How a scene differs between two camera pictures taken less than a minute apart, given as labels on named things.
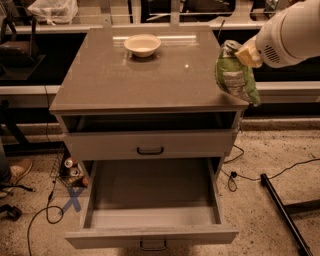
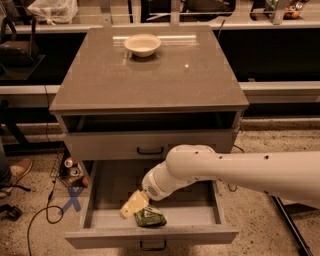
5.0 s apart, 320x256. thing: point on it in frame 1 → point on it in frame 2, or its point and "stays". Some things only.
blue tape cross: (73, 200) stays
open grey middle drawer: (159, 203) stays
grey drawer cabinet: (154, 92) stays
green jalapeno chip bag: (236, 75) → (150, 217)
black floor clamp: (13, 213) stays
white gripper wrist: (278, 42) → (152, 186)
